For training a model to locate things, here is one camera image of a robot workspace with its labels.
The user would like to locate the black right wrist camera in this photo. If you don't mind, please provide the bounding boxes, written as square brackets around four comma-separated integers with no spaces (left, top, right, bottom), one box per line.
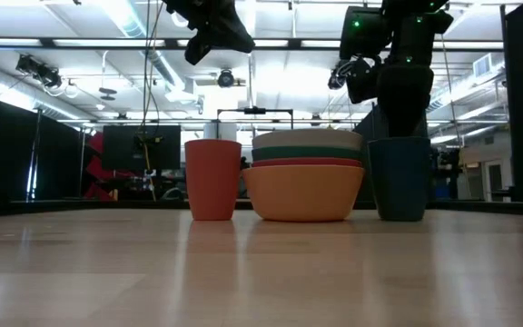
[328,56,380,104]

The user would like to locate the black camera gantry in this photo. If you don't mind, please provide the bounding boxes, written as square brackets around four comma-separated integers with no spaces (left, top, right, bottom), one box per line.
[216,107,295,133]

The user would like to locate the white plastic bowl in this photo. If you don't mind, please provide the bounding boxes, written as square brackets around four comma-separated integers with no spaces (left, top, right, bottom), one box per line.
[251,128,364,150]

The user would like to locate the white pillar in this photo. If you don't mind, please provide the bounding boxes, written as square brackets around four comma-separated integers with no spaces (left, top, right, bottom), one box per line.
[202,122,238,141]

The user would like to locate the dark blue plastic cup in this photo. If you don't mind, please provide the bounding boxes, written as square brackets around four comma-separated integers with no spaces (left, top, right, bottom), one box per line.
[367,135,432,223]

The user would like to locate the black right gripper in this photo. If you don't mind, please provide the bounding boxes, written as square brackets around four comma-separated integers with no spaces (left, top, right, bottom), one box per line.
[376,63,435,138]

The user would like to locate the white wall vent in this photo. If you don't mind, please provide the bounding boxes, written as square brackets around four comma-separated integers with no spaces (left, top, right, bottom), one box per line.
[472,53,494,78]

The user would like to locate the black ceiling-mounted device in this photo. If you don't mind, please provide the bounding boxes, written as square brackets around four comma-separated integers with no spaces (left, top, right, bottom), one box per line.
[15,54,63,90]
[217,68,235,89]

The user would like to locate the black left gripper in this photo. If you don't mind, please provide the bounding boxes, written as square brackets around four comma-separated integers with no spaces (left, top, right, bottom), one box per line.
[165,0,256,66]

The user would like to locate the black aluminium table frame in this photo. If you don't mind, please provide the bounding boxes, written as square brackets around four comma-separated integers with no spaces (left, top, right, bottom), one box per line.
[0,198,523,218]

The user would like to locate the yellow-orange plastic bowl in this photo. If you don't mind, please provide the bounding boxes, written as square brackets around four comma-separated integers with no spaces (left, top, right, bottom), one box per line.
[242,163,366,223]

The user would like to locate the orange plastic cup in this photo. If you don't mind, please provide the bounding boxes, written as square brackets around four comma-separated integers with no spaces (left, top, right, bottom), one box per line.
[183,138,243,223]

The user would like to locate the black hanging cable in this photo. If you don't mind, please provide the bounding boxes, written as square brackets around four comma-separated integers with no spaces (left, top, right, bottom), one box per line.
[141,0,165,137]

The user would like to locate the teal plastic bowl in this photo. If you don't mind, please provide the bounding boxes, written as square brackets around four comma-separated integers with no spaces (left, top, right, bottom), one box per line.
[251,145,364,163]

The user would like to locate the red plastic bowl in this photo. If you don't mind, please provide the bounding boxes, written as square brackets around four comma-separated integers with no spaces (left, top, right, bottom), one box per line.
[251,157,364,169]

